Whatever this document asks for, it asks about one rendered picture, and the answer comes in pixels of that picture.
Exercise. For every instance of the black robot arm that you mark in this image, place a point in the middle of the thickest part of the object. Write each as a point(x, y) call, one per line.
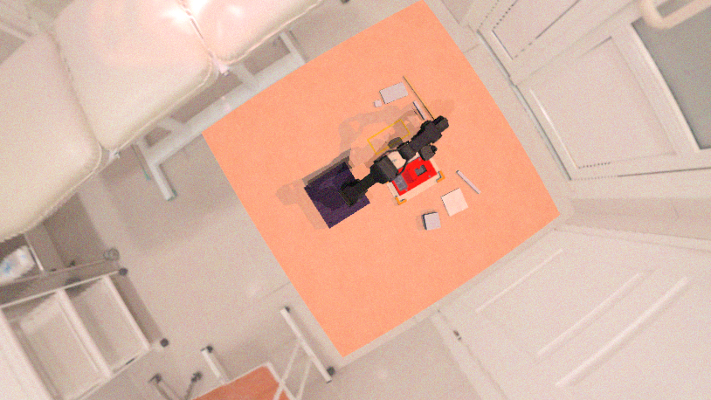
point(384, 170)

